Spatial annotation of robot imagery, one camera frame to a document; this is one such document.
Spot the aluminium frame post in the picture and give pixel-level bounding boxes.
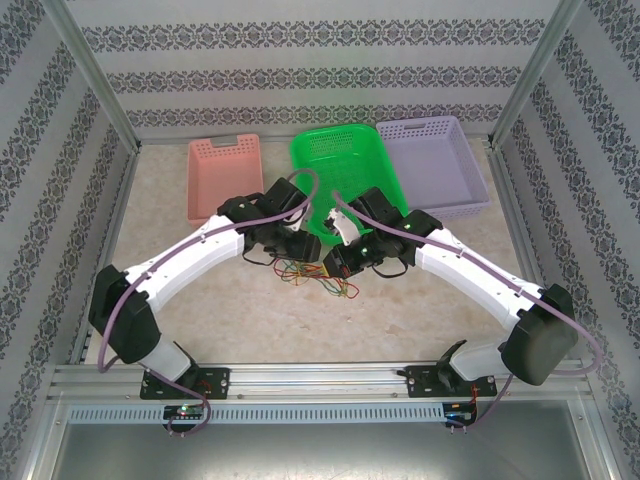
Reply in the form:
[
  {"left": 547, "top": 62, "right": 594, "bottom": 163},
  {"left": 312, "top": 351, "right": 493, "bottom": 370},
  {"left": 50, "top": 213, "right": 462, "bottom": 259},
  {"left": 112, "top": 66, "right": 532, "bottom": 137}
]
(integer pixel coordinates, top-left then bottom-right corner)
[
  {"left": 39, "top": 0, "right": 142, "bottom": 151},
  {"left": 489, "top": 0, "right": 585, "bottom": 149}
]

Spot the grey sheet metal panel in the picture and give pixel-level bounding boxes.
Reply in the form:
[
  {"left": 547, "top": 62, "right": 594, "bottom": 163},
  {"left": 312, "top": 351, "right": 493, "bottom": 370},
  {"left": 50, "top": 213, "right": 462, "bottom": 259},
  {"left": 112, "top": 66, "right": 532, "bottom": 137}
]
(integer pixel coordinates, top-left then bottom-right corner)
[{"left": 29, "top": 422, "right": 614, "bottom": 480}]

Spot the black camera cable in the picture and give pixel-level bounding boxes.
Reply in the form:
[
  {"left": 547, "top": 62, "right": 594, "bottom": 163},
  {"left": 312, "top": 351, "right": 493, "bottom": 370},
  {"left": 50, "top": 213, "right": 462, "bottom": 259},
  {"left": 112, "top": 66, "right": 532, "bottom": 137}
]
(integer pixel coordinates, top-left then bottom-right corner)
[
  {"left": 242, "top": 247, "right": 279, "bottom": 270},
  {"left": 374, "top": 257, "right": 407, "bottom": 281}
]

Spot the lavender plastic basket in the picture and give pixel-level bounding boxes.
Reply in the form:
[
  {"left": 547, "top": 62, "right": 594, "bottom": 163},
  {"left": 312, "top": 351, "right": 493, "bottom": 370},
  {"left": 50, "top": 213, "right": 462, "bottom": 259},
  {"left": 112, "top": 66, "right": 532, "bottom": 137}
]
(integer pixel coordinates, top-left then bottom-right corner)
[{"left": 374, "top": 115, "right": 491, "bottom": 221}]

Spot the green plastic basket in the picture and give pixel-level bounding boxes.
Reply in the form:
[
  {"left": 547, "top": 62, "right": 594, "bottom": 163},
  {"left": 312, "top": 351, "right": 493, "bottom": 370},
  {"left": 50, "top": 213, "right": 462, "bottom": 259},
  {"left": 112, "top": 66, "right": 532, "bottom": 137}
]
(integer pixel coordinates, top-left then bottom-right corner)
[{"left": 290, "top": 123, "right": 409, "bottom": 246}]

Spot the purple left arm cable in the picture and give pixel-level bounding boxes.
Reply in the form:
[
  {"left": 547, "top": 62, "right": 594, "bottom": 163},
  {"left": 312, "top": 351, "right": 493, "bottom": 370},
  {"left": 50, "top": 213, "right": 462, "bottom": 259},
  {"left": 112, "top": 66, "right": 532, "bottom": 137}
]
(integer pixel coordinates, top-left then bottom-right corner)
[{"left": 98, "top": 168, "right": 321, "bottom": 437}]

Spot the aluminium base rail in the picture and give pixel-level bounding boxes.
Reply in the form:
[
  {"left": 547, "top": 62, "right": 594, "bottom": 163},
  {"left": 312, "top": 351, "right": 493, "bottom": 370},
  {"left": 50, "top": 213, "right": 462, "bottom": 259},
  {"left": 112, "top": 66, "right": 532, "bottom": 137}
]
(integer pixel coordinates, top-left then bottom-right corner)
[{"left": 49, "top": 362, "right": 591, "bottom": 401}]

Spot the black left camera cable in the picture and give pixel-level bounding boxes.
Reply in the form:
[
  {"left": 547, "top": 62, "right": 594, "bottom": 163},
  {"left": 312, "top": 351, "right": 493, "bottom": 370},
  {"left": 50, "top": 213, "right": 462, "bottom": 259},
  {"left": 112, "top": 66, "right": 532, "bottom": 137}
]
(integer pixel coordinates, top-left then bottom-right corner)
[{"left": 242, "top": 247, "right": 279, "bottom": 270}]

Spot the pink plastic basket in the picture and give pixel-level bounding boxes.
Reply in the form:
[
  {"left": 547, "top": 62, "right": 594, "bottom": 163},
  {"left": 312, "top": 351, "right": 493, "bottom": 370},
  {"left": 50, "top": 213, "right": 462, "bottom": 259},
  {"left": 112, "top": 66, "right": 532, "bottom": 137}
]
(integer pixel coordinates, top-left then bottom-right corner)
[{"left": 187, "top": 133, "right": 265, "bottom": 224}]

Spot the yellow thin cable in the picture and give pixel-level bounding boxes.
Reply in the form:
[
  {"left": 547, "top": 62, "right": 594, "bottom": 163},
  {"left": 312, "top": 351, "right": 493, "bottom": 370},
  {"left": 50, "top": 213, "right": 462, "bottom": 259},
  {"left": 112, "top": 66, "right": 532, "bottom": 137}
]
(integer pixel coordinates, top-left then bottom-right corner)
[{"left": 294, "top": 263, "right": 346, "bottom": 294}]

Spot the slotted grey cable duct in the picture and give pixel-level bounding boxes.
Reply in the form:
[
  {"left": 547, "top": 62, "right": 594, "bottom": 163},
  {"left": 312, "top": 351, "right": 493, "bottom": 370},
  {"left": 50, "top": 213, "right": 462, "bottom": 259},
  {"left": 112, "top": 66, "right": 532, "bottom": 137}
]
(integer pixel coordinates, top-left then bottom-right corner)
[{"left": 67, "top": 403, "right": 446, "bottom": 424}]

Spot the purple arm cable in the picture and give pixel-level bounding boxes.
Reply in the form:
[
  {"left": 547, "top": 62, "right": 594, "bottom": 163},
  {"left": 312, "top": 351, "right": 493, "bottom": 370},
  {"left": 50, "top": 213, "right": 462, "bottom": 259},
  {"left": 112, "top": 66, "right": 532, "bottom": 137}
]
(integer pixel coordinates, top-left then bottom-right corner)
[
  {"left": 98, "top": 168, "right": 321, "bottom": 437},
  {"left": 332, "top": 189, "right": 603, "bottom": 432}
]

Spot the bright red thin cable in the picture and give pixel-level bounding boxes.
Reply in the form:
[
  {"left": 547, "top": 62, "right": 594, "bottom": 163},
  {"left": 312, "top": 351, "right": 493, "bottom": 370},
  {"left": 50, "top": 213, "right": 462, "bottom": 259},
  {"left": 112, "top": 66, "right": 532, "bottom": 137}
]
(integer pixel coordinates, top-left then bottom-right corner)
[{"left": 272, "top": 258, "right": 307, "bottom": 287}]

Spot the small controller circuit board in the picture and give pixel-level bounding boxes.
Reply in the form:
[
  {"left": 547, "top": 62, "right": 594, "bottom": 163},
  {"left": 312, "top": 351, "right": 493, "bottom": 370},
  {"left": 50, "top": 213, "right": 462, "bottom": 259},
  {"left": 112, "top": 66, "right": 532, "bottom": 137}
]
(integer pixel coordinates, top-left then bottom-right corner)
[
  {"left": 443, "top": 402, "right": 479, "bottom": 425},
  {"left": 163, "top": 404, "right": 207, "bottom": 422}
]

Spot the black right camera cable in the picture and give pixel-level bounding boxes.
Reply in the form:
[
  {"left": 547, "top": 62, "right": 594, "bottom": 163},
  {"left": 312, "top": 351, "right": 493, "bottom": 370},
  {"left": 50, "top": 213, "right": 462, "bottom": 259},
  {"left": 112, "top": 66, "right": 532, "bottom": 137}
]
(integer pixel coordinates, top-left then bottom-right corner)
[{"left": 374, "top": 257, "right": 407, "bottom": 281}]

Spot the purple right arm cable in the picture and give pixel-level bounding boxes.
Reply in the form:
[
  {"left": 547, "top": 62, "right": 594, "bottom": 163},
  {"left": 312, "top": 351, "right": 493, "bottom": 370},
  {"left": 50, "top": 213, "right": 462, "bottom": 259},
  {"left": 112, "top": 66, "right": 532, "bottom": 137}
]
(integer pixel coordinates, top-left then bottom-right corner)
[{"left": 332, "top": 189, "right": 603, "bottom": 432}]

